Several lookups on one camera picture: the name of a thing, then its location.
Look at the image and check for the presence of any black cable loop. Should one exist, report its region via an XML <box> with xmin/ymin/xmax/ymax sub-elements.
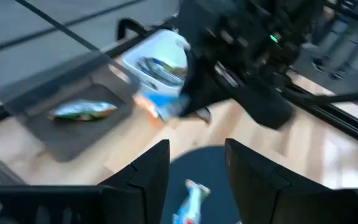
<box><xmin>116</xmin><ymin>17</ymin><xmax>149</xmax><ymax>41</ymax></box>

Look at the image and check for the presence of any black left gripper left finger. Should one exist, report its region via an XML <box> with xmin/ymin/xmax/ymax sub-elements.
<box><xmin>99</xmin><ymin>139</ymin><xmax>170</xmax><ymax>224</ymax></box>

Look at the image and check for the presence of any translucent grey plastic bin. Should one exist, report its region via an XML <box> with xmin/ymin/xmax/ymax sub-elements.
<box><xmin>0</xmin><ymin>51</ymin><xmax>140</xmax><ymax>163</ymax></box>

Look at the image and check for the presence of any blue snack bag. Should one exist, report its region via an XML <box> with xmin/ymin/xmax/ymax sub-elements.
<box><xmin>172</xmin><ymin>179</ymin><xmax>211</xmax><ymax>224</ymax></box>

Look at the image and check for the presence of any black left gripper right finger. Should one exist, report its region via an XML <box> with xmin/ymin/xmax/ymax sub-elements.
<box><xmin>224</xmin><ymin>138</ymin><xmax>334</xmax><ymax>224</ymax></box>

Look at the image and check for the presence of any white plastic bin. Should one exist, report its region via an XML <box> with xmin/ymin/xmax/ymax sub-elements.
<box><xmin>121</xmin><ymin>29</ymin><xmax>191</xmax><ymax>98</ymax></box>

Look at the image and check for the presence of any blue granola bar wrapper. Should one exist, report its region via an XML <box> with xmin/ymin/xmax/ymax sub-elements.
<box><xmin>133</xmin><ymin>91</ymin><xmax>193</xmax><ymax>123</ymax></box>

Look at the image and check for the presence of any round blue woven mat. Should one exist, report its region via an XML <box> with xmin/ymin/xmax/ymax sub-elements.
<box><xmin>161</xmin><ymin>145</ymin><xmax>241</xmax><ymax>224</ymax></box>

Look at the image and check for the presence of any black rig frame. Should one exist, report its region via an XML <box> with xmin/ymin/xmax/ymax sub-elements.
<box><xmin>0</xmin><ymin>17</ymin><xmax>358</xmax><ymax>150</ymax></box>

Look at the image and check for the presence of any green granola bar wrapper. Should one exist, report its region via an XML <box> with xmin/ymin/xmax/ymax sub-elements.
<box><xmin>47</xmin><ymin>99</ymin><xmax>118</xmax><ymax>122</ymax></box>

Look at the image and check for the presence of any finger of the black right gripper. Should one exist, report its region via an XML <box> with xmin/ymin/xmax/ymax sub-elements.
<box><xmin>193</xmin><ymin>106</ymin><xmax>213</xmax><ymax>124</ymax></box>
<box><xmin>178</xmin><ymin>49</ymin><xmax>231</xmax><ymax>118</ymax></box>

